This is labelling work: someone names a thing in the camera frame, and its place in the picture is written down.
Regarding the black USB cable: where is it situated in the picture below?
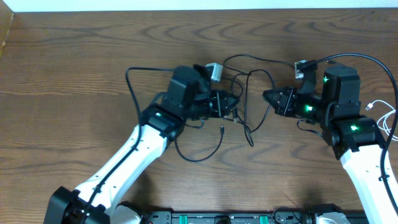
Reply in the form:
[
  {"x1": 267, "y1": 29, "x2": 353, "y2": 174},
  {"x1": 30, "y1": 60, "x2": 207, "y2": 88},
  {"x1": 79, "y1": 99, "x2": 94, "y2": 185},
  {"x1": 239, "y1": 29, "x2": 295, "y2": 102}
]
[
  {"x1": 222, "y1": 54, "x2": 296, "y2": 148},
  {"x1": 174, "y1": 114, "x2": 243, "y2": 163}
]

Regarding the white USB cable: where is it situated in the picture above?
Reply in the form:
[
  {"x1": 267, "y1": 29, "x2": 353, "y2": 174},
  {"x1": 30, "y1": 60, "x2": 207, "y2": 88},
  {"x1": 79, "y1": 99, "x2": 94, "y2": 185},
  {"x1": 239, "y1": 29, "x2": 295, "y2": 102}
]
[{"x1": 364, "y1": 99, "x2": 398, "y2": 142}]

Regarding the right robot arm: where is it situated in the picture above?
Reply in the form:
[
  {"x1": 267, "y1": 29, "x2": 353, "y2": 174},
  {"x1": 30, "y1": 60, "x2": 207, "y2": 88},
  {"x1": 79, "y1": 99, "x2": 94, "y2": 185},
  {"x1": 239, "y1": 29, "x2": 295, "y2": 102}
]
[{"x1": 263, "y1": 65, "x2": 397, "y2": 223}]

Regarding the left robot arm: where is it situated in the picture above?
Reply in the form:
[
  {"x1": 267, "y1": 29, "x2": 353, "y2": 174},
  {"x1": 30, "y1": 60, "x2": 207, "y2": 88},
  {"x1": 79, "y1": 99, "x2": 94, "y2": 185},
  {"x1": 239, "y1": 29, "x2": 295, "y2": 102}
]
[{"x1": 44, "y1": 63, "x2": 239, "y2": 223}]

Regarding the right camera black cable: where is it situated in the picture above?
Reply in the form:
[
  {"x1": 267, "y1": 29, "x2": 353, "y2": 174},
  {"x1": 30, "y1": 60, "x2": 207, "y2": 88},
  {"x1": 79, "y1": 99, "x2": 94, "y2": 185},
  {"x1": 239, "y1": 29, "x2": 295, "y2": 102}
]
[{"x1": 301, "y1": 52, "x2": 398, "y2": 215}]

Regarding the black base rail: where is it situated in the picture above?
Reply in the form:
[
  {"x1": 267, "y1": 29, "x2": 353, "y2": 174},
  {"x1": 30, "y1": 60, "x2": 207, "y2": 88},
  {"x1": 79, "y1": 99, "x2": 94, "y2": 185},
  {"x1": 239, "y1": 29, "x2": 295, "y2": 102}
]
[{"x1": 111, "y1": 202, "x2": 368, "y2": 224}]

